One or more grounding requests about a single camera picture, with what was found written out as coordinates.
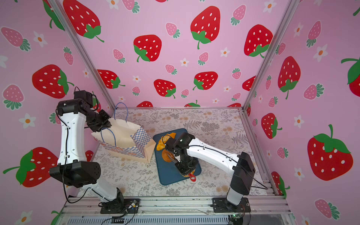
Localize croissant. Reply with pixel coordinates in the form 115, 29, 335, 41
156, 133, 176, 151

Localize aluminium corner post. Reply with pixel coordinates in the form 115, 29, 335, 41
242, 0, 300, 112
49, 0, 115, 111

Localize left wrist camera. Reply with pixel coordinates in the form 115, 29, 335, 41
74, 86, 101, 111

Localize right aluminium corner post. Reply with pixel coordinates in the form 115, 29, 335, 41
242, 0, 300, 112

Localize red handled metal tongs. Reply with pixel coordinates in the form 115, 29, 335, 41
189, 173, 197, 182

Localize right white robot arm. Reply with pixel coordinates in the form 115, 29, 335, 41
160, 132, 268, 212

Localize left aluminium corner post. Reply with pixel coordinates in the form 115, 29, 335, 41
49, 0, 115, 111

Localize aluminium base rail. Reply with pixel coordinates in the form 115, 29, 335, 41
55, 196, 296, 225

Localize checkered paper bag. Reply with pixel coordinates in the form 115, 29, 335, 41
91, 113, 156, 163

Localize round brown bun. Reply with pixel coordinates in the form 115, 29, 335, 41
162, 149, 175, 163

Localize teal plastic tray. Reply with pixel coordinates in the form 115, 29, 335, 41
153, 128, 189, 186

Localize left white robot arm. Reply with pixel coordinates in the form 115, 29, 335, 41
49, 97, 125, 213

